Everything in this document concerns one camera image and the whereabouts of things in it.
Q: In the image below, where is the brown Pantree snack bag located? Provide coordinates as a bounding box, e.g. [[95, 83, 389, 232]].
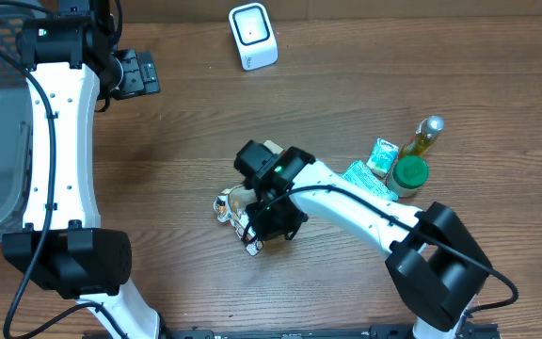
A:
[[214, 140, 283, 256]]

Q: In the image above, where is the teal wet wipes pack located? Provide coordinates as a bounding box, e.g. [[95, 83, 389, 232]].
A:
[[341, 160, 399, 202]]

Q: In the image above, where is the teal Kleenex tissue pack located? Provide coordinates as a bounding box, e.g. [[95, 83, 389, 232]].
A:
[[366, 138, 399, 178]]

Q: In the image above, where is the green lid white jar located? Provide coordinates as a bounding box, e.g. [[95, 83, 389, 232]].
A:
[[386, 155, 429, 198]]

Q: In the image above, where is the yellow oil bottle silver cap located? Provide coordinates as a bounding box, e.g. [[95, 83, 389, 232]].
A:
[[398, 115, 444, 159]]

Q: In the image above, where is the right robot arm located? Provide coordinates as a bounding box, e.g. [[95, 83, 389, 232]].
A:
[[234, 140, 491, 338]]

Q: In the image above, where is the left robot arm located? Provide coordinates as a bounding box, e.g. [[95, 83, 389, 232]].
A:
[[2, 1, 165, 338]]

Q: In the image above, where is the white barcode scanner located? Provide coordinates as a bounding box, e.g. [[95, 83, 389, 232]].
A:
[[228, 2, 279, 72]]

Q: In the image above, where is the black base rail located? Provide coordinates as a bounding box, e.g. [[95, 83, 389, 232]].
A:
[[83, 323, 502, 339]]

